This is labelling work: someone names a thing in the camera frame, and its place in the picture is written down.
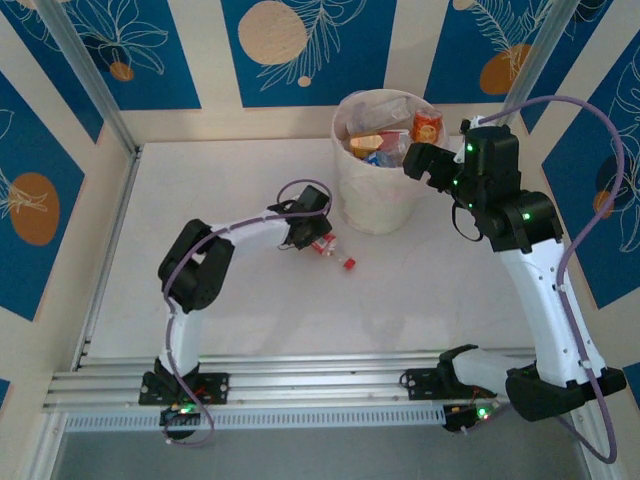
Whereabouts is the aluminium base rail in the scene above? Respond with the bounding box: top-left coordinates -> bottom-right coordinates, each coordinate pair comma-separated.
42,349 -> 596,412

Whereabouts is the white bin with plastic liner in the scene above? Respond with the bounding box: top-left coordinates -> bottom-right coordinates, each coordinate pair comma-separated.
330,87 -> 446,235

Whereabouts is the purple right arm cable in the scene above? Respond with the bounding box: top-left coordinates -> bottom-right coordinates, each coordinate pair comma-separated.
462,94 -> 626,465

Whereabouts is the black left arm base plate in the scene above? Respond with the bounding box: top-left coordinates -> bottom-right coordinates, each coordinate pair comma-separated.
138,372 -> 231,406

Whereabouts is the clear square bottle white label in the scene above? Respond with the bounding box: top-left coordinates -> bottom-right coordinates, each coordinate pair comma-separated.
349,97 -> 416,132

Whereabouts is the white slotted cable duct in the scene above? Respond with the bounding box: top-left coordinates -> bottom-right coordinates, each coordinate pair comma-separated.
63,404 -> 447,432

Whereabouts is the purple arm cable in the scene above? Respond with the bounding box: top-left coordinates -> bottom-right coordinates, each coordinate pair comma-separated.
462,94 -> 626,465
162,178 -> 335,449

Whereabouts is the aluminium frame leg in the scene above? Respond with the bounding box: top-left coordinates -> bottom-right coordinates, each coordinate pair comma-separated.
567,399 -> 614,480
27,412 -> 69,480

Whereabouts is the aluminium side rail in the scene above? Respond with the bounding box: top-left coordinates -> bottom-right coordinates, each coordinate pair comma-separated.
73,149 -> 142,372

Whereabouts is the clear bottle red label red cap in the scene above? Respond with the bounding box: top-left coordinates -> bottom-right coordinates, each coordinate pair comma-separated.
309,232 -> 357,274

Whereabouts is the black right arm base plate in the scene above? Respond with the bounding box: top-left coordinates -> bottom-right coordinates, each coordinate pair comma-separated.
402,367 -> 499,401

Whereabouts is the aluminium frame post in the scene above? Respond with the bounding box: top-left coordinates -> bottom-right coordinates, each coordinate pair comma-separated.
487,0 -> 571,151
37,0 -> 141,160

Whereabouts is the orange juice bottle orange cap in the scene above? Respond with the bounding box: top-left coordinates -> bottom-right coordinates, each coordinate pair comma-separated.
410,107 -> 445,147

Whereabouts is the red yellow label bottle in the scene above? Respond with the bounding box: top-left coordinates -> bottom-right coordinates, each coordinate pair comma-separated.
349,130 -> 411,156

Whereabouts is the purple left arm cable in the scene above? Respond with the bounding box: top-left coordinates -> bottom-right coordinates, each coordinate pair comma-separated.
162,178 -> 335,449

